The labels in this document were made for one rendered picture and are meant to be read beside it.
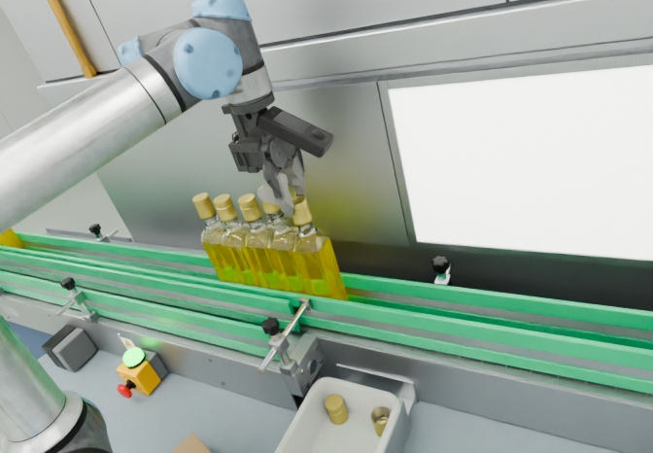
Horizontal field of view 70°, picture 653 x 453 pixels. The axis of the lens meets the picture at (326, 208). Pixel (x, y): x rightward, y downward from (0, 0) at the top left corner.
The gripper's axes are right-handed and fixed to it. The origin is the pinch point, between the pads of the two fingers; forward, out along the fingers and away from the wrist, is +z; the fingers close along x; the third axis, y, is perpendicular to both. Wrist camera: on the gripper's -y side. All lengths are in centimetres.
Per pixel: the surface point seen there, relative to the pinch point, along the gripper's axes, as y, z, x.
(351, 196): -4.0, 5.9, -11.8
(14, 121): 593, 62, -260
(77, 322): 70, 30, 14
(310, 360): 1.1, 29.1, 10.5
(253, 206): 10.0, 0.6, 0.3
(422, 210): -18.0, 8.6, -11.8
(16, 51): 592, -11, -309
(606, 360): -48, 21, 5
